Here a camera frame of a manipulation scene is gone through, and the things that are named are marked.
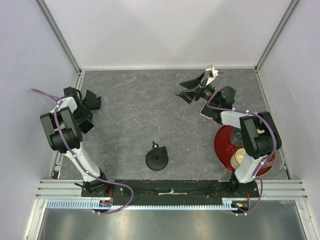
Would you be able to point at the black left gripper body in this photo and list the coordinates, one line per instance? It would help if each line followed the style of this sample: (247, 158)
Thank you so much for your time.
(81, 114)

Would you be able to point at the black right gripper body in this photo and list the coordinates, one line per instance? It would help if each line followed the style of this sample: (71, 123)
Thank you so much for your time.
(205, 92)

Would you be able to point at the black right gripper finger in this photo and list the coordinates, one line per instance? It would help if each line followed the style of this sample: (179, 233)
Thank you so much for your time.
(190, 84)
(188, 96)

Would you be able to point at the black phone clear case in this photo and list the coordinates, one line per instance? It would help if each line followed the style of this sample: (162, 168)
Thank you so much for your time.
(86, 126)

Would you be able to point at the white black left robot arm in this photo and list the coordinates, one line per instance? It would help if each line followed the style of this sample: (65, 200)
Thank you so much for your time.
(64, 127)

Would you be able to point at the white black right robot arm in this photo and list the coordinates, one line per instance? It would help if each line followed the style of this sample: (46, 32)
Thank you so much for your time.
(258, 133)

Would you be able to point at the black phone pink case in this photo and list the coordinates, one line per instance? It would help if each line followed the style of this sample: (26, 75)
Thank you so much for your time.
(207, 112)

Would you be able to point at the clear plastic cup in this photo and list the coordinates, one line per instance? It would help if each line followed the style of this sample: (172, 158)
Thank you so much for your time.
(236, 138)

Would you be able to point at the red round tray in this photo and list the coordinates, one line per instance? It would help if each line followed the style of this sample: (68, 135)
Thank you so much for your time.
(224, 150)

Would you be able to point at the beige paper cup lower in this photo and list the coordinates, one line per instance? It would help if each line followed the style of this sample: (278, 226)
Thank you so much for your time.
(237, 158)

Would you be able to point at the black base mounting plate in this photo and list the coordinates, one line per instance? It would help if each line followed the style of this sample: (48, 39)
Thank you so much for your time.
(127, 191)

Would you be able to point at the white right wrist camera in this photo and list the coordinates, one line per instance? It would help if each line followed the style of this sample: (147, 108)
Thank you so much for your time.
(210, 74)

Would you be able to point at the black round base mount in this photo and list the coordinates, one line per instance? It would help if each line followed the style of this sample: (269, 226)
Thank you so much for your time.
(157, 158)

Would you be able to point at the left aluminium frame post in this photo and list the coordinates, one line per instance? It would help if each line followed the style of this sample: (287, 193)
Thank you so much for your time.
(58, 34)

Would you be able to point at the aluminium frame post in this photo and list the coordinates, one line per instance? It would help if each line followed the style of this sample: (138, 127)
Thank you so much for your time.
(277, 33)
(58, 34)

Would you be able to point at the grey slotted cable duct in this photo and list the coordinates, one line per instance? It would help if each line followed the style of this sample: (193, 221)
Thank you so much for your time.
(96, 204)

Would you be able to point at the right aluminium frame post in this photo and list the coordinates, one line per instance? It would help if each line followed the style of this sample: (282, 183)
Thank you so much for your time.
(277, 33)

